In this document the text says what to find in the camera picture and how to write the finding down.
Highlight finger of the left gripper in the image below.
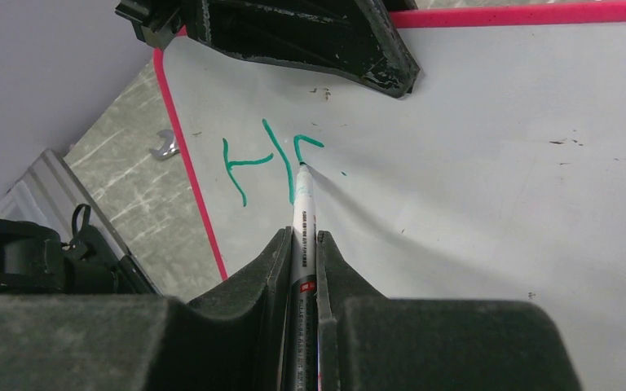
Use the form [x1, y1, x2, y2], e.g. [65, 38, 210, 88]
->
[199, 0, 420, 99]

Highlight pink framed whiteboard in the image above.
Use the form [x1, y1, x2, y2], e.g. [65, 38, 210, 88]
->
[155, 1, 626, 390]

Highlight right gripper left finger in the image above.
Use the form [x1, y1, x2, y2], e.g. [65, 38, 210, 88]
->
[0, 228, 292, 390]

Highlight white green marker pen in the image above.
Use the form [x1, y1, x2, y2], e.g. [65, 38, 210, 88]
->
[281, 163, 318, 390]

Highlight aluminium extrusion rail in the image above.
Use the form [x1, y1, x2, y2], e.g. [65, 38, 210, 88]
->
[0, 148, 155, 295]

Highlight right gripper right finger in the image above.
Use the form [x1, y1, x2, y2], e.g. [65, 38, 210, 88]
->
[317, 231, 582, 390]

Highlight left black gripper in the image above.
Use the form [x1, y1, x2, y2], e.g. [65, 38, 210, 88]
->
[114, 0, 205, 50]

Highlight silver open-end wrench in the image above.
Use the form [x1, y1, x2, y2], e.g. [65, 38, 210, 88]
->
[148, 129, 180, 161]

